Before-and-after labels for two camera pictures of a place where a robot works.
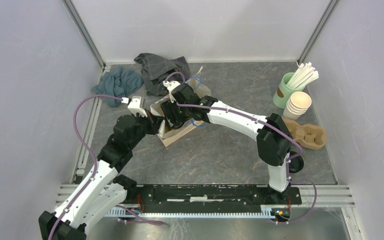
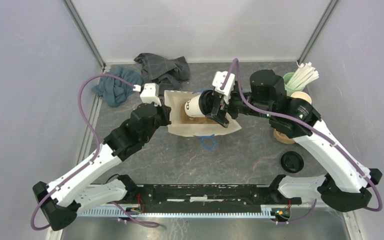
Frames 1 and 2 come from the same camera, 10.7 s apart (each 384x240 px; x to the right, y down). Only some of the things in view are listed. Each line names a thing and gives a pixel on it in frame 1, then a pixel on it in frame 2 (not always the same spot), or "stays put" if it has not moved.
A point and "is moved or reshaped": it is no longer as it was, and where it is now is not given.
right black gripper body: [180, 113] to [236, 105]
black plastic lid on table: [296, 164] stays put
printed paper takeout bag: [199, 86] is moved or reshaped
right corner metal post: [331, 7] stays put
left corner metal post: [83, 32] stays put
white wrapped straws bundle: [304, 74] stays put
